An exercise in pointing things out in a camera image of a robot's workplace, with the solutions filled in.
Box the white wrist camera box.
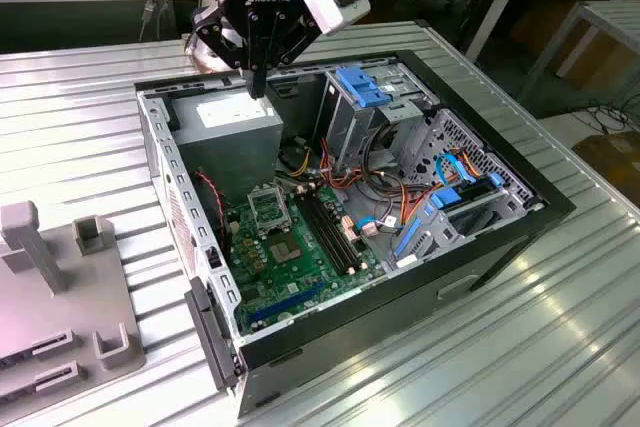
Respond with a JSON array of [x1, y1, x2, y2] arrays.
[[299, 0, 372, 36]]

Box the blue expansion slot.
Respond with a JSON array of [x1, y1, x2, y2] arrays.
[[247, 280, 325, 324]]

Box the CPU socket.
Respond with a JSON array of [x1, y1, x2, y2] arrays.
[[264, 229, 307, 268]]

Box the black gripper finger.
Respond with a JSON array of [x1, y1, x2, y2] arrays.
[[193, 6, 259, 98], [257, 9, 321, 99]]

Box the orange red power wires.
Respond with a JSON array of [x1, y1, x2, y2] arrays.
[[318, 136, 484, 237]]

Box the blue plastic bay strip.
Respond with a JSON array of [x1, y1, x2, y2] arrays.
[[392, 216, 427, 261]]

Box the blue disk carrier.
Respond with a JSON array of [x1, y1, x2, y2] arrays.
[[428, 172, 504, 212]]

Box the grey optical drive cage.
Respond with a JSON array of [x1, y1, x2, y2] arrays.
[[319, 62, 442, 176]]

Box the black round cable bundle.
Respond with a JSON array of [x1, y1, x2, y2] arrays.
[[360, 118, 404, 186]]

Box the grey parts rack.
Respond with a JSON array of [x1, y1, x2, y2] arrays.
[[0, 199, 148, 406]]

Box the green Dell motherboard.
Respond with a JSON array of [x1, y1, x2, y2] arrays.
[[223, 181, 390, 334]]

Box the black open PC case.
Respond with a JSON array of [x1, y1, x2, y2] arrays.
[[133, 49, 577, 419]]

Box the black RAM slot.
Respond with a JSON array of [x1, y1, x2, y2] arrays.
[[293, 192, 350, 277], [310, 187, 365, 270], [299, 191, 355, 275], [305, 189, 360, 272]]

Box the blue plastic drive latch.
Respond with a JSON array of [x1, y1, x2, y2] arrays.
[[334, 65, 397, 109]]

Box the grey perforated disk bay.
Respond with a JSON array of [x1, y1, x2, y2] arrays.
[[388, 107, 547, 271]]

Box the brown cardboard box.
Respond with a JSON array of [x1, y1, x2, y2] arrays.
[[509, 0, 626, 91], [571, 130, 640, 208]]

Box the blue flat data wire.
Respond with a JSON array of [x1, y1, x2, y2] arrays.
[[433, 151, 479, 188]]

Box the metal socket cover frame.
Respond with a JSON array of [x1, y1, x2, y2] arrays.
[[247, 187, 293, 235]]

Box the grey power supply box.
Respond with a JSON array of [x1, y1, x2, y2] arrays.
[[168, 85, 285, 206]]

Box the grey metal slat table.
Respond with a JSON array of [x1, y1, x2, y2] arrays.
[[517, 0, 640, 108]]

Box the twisted coloured fan wire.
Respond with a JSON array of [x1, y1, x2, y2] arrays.
[[192, 169, 234, 253]]

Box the yellow black power wires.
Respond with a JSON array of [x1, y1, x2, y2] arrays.
[[277, 135, 315, 179]]

